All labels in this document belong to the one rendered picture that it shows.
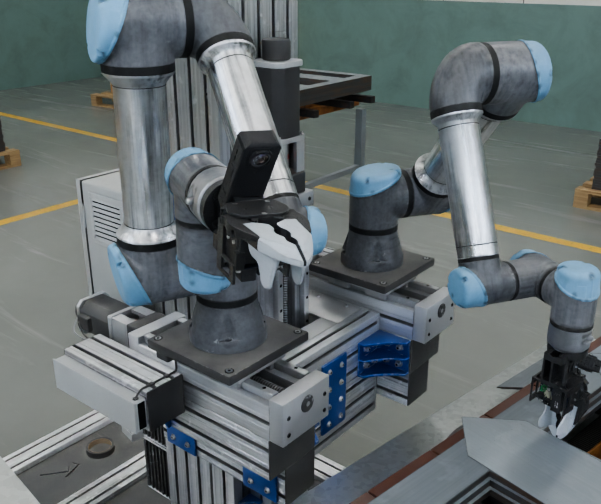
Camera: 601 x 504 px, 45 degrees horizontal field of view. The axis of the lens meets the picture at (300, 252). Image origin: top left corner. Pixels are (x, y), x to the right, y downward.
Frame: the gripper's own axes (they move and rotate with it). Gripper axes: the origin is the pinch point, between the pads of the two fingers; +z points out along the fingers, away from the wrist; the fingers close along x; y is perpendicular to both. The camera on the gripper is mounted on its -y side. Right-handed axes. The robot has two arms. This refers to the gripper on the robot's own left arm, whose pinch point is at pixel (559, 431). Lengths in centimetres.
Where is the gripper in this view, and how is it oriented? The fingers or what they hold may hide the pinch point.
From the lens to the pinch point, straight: 154.6
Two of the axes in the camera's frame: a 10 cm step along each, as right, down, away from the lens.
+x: 6.7, 2.7, -6.9
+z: 0.0, 9.3, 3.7
